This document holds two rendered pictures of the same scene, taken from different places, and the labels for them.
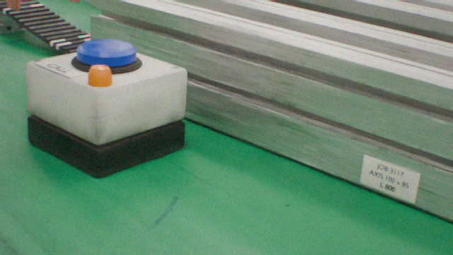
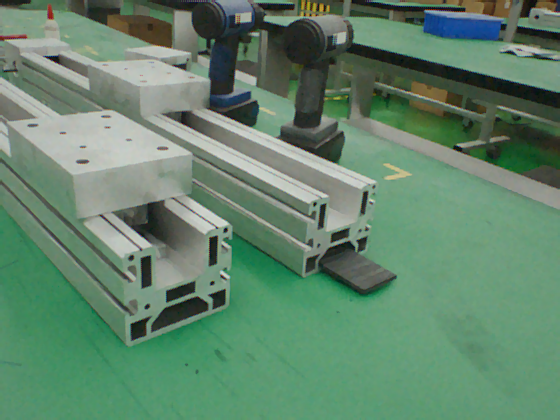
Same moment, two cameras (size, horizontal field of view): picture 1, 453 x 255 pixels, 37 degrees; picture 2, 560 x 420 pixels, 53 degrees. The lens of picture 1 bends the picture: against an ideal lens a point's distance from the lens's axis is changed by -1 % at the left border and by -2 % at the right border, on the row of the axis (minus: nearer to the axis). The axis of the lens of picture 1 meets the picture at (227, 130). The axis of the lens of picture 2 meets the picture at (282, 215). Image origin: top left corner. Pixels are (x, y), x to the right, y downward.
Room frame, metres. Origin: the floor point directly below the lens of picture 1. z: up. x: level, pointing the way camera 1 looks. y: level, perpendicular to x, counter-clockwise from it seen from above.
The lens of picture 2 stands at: (-0.26, -0.65, 1.07)
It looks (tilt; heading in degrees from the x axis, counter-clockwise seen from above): 25 degrees down; 7
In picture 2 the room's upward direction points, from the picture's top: 5 degrees clockwise
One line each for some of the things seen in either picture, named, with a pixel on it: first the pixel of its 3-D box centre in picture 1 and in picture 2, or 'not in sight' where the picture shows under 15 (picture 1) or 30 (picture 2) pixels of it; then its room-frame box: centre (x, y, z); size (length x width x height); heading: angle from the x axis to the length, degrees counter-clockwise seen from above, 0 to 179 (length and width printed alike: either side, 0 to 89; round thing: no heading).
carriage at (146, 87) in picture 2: not in sight; (148, 94); (0.52, -0.34, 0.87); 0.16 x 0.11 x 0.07; 50
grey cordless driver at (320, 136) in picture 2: not in sight; (321, 90); (0.59, -0.58, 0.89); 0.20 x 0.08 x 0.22; 163
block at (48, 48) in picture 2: not in sight; (34, 67); (0.79, 0.01, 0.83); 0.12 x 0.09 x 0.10; 140
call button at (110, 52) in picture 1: (106, 58); not in sight; (0.45, 0.08, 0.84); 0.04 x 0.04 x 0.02
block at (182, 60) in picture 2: not in sight; (154, 75); (0.84, -0.22, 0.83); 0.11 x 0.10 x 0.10; 155
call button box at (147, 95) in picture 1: (115, 101); not in sight; (0.46, 0.08, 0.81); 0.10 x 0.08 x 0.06; 140
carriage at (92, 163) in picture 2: not in sight; (97, 170); (0.21, -0.41, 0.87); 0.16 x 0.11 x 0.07; 50
